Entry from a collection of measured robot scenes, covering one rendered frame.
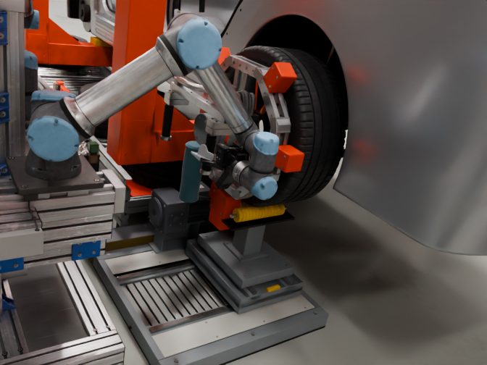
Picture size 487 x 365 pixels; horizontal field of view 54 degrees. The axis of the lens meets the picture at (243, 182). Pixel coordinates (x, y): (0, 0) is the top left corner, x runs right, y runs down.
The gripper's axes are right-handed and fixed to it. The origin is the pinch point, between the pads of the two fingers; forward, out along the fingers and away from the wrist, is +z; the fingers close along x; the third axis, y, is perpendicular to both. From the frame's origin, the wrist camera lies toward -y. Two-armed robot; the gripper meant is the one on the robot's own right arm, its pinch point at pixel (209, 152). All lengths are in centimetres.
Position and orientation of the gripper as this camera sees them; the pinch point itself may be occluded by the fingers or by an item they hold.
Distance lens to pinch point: 168.7
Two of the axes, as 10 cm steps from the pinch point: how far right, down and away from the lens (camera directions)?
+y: 1.7, -9.0, -4.0
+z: -5.5, -4.3, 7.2
